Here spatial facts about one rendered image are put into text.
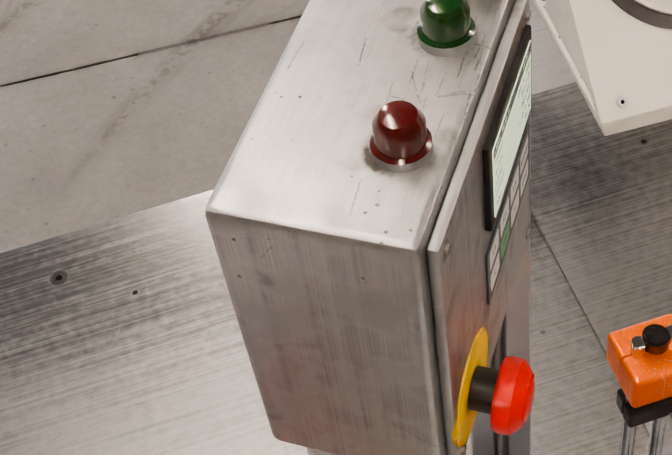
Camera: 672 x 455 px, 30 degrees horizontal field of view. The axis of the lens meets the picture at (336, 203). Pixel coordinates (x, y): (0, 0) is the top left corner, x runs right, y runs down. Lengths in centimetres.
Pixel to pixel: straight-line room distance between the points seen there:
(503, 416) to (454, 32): 18
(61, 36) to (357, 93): 244
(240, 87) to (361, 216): 223
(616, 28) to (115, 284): 61
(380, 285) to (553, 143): 90
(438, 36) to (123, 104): 222
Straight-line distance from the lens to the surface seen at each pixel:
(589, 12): 142
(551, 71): 148
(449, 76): 55
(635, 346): 78
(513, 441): 92
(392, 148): 50
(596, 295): 127
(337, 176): 51
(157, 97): 275
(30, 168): 269
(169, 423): 123
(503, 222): 62
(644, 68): 143
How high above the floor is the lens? 186
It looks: 49 degrees down
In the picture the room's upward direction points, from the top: 10 degrees counter-clockwise
